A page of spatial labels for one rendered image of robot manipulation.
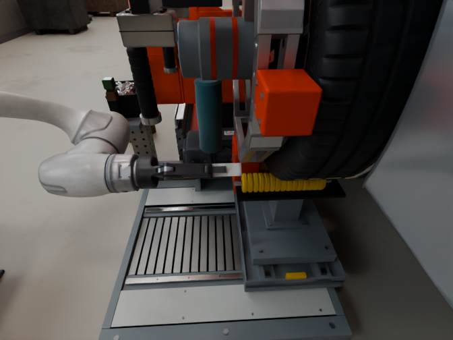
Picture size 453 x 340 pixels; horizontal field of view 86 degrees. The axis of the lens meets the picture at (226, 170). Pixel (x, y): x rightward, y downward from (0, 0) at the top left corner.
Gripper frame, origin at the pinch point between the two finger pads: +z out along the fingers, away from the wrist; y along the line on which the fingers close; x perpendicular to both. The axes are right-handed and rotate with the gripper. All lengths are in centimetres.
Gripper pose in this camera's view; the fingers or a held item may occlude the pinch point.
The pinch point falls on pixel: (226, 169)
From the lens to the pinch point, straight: 57.5
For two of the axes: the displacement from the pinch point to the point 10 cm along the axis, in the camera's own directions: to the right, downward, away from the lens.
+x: -0.4, -9.9, 1.0
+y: 0.3, -1.0, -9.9
